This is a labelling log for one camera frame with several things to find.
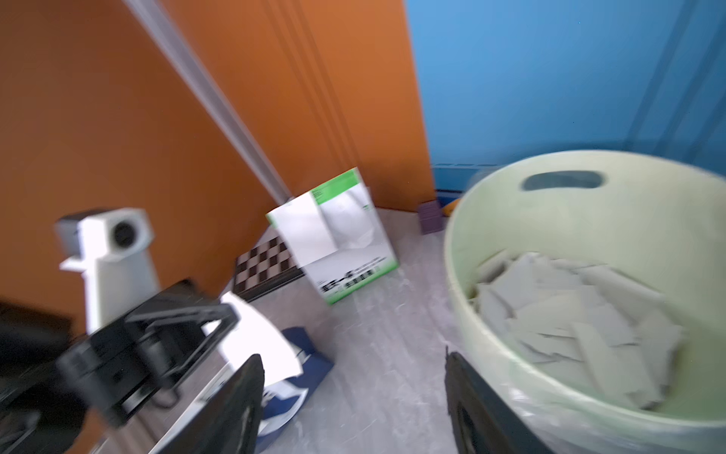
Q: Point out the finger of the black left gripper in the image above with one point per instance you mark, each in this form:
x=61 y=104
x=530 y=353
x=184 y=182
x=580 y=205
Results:
x=173 y=341

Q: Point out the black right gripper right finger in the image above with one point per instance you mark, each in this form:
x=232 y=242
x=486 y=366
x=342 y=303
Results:
x=481 y=421

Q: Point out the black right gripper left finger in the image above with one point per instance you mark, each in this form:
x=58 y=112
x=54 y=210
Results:
x=229 y=421

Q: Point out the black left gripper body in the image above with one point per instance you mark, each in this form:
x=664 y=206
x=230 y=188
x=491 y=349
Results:
x=105 y=369

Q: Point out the blue white bag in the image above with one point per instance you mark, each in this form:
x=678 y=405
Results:
x=281 y=401

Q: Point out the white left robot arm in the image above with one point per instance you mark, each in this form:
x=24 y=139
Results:
x=50 y=380

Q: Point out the brown checkered chessboard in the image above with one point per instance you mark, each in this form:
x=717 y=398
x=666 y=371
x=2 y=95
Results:
x=263 y=269

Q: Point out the white receipt green bag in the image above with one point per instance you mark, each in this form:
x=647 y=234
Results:
x=302 y=227

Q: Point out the green white paper bag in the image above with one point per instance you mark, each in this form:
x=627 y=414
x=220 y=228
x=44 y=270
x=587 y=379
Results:
x=364 y=250

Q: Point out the shredded paper pieces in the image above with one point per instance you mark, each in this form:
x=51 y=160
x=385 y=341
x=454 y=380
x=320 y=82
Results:
x=584 y=324

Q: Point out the pale green trash bin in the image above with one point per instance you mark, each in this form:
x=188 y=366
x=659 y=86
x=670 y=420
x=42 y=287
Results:
x=658 y=222

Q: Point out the purple cube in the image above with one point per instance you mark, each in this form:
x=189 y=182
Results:
x=431 y=217

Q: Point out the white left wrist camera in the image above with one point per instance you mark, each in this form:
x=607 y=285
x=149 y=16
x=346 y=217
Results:
x=110 y=249

